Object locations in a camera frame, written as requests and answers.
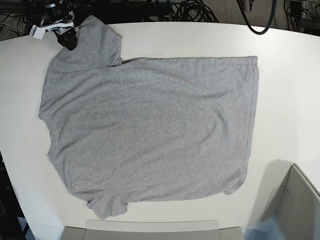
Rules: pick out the grey box bottom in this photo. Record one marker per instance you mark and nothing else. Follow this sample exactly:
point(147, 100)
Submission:
point(124, 230)

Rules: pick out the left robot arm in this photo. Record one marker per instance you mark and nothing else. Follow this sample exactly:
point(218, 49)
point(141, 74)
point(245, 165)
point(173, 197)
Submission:
point(258, 15)

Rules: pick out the grey box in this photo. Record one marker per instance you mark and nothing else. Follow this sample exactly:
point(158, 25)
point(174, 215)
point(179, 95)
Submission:
point(293, 210)
point(124, 230)

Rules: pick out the grey T-shirt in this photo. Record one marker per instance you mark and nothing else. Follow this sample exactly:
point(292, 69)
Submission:
point(146, 129)

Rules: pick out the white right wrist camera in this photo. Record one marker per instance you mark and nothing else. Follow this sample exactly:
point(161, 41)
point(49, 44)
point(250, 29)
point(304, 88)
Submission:
point(37, 32)

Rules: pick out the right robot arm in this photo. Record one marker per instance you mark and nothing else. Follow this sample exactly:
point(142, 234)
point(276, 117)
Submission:
point(54, 6)

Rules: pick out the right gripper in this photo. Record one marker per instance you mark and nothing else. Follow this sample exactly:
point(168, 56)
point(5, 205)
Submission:
point(63, 26)

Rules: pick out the grey box right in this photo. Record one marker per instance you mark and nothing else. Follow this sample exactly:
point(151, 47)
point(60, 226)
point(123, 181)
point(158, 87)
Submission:
point(293, 210)

